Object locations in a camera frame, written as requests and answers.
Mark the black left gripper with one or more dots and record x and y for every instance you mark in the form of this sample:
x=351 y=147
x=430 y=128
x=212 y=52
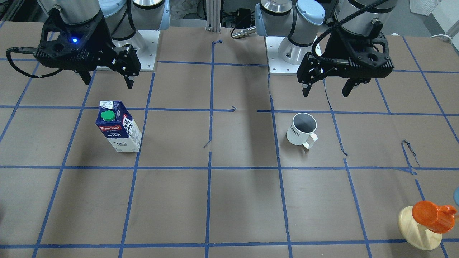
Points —
x=332 y=46

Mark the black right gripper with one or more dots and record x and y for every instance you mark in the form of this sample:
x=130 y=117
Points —
x=104 y=40

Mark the blue white milk carton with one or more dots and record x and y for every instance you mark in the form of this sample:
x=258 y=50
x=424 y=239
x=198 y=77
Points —
x=118 y=126

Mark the white mug dark interior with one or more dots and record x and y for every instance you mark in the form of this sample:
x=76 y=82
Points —
x=302 y=130

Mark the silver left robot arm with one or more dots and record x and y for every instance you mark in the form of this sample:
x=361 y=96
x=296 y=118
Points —
x=300 y=22

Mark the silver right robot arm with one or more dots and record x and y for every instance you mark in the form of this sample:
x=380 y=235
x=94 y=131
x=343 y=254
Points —
x=123 y=17

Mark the blue cup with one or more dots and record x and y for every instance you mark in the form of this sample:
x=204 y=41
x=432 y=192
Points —
x=456 y=196

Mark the orange cup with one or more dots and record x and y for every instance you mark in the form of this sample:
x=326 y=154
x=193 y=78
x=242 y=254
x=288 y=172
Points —
x=437 y=219

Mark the black electronics box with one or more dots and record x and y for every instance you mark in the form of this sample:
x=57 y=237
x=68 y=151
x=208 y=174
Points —
x=243 y=18

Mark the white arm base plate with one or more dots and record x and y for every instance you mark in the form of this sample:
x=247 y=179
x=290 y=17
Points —
x=279 y=53
x=145 y=42

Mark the aluminium frame post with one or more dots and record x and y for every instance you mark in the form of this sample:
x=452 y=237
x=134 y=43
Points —
x=213 y=15

